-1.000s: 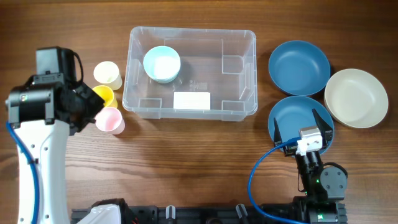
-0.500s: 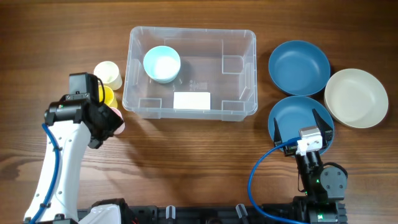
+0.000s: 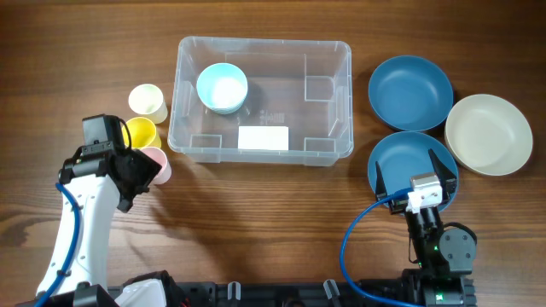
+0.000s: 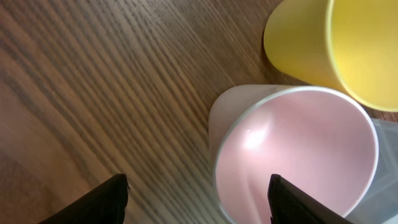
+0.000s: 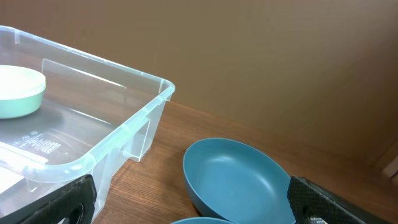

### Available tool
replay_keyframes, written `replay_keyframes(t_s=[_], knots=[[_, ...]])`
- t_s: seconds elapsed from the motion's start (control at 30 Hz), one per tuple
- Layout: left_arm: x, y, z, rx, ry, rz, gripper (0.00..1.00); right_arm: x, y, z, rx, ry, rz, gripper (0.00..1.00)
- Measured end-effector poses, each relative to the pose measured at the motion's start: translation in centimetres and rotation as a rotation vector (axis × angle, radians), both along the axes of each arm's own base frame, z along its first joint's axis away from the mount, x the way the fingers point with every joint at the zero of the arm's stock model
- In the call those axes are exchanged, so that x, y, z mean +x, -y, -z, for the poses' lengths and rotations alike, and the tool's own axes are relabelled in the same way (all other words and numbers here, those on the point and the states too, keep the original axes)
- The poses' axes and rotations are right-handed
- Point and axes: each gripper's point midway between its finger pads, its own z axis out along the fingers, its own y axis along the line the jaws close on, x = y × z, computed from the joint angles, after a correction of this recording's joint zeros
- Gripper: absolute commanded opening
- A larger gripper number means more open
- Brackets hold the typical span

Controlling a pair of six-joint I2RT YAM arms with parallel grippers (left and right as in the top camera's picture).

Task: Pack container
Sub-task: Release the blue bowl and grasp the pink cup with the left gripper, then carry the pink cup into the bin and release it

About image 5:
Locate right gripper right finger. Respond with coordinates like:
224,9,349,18
287,176,390,224

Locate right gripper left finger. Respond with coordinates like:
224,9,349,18
1,174,97,224

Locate mint green bowl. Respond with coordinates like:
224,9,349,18
1,90,45,119

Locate pink bowl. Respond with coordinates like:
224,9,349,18
1,65,46,100

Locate white label in container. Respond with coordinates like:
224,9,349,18
1,144,48,193

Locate clear plastic storage container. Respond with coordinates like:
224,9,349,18
1,26,175,217

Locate dark blue far plate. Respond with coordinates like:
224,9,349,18
183,138,295,224

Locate dark blue plate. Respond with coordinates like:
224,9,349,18
183,138,295,224
171,217,234,224

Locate dark blue near plate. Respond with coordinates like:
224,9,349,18
171,217,234,224

